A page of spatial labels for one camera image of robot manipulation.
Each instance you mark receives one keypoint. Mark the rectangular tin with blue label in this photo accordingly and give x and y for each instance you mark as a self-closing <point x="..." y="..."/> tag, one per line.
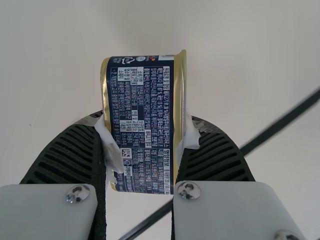
<point x="142" y="112"/>

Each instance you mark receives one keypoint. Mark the black strip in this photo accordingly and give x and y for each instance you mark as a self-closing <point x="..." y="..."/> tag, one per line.
<point x="275" y="125"/>

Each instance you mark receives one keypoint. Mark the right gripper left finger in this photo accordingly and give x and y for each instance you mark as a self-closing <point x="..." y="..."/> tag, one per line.
<point x="45" y="212"/>

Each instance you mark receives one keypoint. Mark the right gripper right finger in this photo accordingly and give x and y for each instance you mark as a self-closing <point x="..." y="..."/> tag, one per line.
<point x="225" y="212"/>

